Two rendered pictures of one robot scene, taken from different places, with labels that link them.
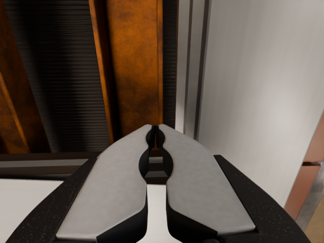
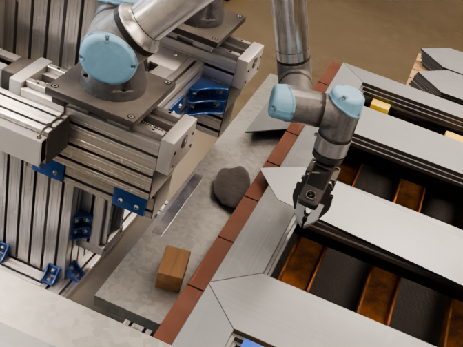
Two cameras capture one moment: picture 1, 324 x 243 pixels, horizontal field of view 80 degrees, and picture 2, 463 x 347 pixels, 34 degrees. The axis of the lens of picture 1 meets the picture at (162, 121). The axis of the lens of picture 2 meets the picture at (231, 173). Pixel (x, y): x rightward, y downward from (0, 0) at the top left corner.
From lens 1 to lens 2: 1.66 m
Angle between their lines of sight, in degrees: 28
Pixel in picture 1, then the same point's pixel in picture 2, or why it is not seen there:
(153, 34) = not seen: hidden behind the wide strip
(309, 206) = (204, 166)
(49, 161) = (343, 238)
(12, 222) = (364, 225)
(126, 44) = not seen: hidden behind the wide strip
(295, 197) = (254, 187)
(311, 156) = (248, 200)
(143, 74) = (290, 279)
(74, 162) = (334, 234)
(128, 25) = not seen: hidden behind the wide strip
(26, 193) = (352, 229)
